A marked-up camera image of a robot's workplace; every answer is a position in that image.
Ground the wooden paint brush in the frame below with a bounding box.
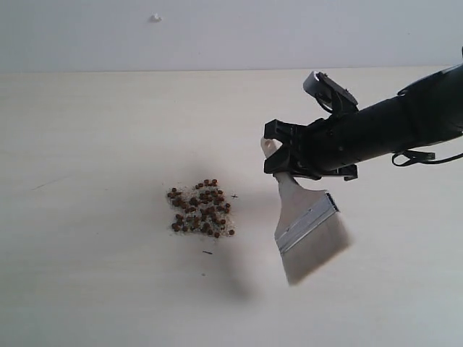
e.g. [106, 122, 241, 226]
[260, 137, 354, 287]

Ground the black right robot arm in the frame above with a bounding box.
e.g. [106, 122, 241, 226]
[263, 65, 462, 181]

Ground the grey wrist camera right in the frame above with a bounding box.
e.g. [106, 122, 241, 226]
[302, 71, 358, 114]

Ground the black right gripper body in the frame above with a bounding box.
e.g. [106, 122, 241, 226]
[289, 111, 394, 181]

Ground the pile of brown pellets and grains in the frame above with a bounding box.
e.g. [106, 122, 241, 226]
[166, 179, 237, 239]

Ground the black camera cable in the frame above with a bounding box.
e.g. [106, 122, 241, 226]
[391, 147, 463, 168]

